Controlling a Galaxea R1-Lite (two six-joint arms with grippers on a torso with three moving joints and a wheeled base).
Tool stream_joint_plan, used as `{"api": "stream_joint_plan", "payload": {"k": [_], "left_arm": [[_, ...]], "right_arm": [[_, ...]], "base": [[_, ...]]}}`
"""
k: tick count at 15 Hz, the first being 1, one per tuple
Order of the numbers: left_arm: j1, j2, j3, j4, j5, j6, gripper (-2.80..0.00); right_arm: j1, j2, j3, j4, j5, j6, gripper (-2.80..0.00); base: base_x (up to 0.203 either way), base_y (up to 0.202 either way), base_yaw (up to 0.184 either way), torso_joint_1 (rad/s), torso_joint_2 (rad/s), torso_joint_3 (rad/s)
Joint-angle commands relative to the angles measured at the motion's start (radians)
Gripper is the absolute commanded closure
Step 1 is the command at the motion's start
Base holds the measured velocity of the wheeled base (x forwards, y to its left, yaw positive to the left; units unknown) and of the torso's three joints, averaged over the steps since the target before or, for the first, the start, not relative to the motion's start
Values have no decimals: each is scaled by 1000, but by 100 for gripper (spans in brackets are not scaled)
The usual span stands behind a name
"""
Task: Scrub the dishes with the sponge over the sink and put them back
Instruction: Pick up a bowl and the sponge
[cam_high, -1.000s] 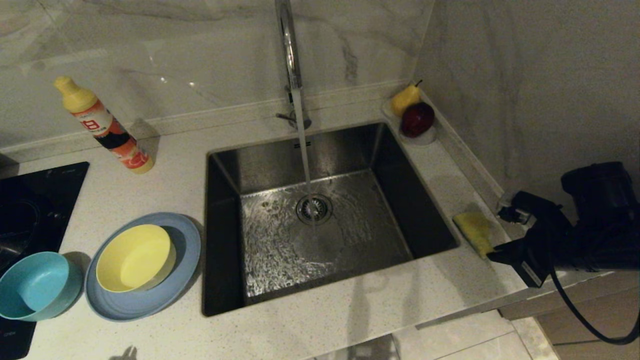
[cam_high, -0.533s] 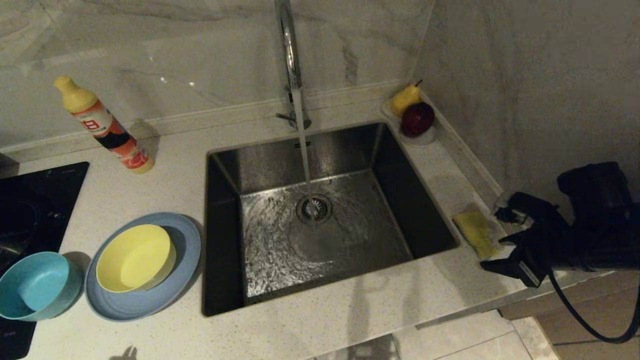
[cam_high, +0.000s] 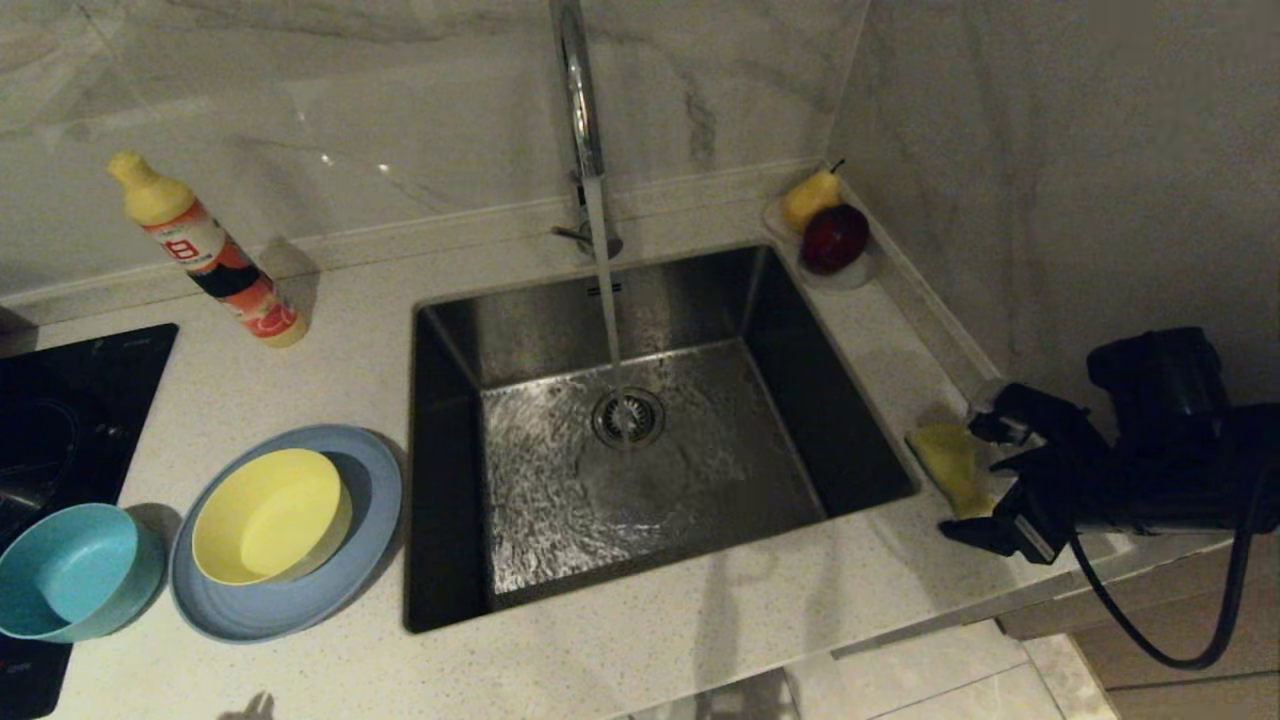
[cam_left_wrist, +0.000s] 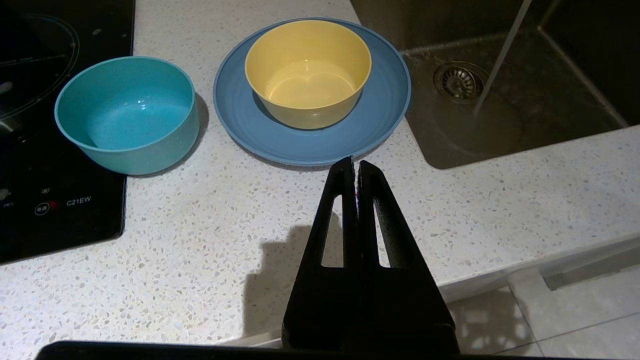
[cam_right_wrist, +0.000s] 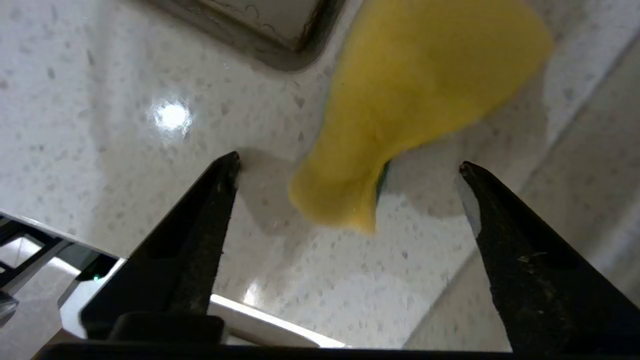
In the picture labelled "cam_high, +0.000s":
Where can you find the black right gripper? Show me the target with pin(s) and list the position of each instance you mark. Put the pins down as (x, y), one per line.
(1080, 495)

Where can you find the yellow green sponge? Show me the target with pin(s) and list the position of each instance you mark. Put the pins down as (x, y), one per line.
(950, 465)

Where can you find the orange label dish soap bottle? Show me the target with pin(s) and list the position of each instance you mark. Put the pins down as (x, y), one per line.
(215, 260)

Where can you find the teal bowl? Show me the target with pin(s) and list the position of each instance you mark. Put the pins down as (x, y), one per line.
(70, 570)

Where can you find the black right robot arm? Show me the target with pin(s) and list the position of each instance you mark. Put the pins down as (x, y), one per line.
(1180, 480)

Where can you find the stainless steel sink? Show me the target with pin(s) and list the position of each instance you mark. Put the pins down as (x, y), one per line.
(780, 330)

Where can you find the small white dish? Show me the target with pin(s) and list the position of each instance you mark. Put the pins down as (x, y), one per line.
(850, 280)

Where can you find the dark red apple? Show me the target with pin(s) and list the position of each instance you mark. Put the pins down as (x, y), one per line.
(833, 240)

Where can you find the yellow pear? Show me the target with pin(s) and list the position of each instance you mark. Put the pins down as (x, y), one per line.
(808, 200)

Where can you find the round metal drain strainer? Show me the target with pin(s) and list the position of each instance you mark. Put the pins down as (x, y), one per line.
(640, 425)

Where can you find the running water stream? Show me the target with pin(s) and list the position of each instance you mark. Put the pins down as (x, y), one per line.
(603, 290)

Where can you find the chrome faucet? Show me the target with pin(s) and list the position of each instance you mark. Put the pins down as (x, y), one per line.
(580, 100)

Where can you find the grey blue plate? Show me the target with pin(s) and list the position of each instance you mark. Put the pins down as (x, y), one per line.
(300, 600)

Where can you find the yellow bowl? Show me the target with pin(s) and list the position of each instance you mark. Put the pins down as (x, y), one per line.
(265, 515)

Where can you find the black glass cooktop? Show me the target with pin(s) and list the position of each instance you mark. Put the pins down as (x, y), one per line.
(70, 420)

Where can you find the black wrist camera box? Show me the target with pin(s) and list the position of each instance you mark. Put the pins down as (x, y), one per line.
(1040, 415)

